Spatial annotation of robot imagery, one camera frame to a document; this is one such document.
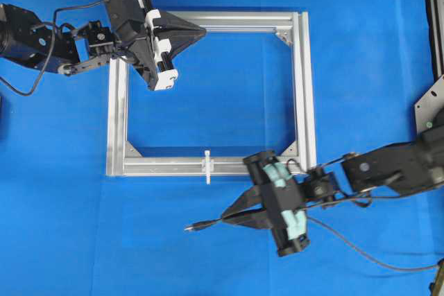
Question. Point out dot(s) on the left black and white gripper body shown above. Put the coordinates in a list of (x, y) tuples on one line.
[(137, 24)]

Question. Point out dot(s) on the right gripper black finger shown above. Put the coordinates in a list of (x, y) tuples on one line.
[(252, 218), (246, 200)]

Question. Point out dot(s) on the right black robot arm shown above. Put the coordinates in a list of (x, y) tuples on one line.
[(406, 168)]

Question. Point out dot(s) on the black stand at right edge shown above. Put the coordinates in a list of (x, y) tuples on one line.
[(429, 108)]

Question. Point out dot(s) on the white string loop holder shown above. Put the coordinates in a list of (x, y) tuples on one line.
[(207, 166)]

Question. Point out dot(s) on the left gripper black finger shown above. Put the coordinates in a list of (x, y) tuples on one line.
[(180, 40), (171, 26)]

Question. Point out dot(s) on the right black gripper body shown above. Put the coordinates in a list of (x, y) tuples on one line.
[(281, 198)]

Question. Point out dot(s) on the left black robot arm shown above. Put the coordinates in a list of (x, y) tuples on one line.
[(48, 47)]

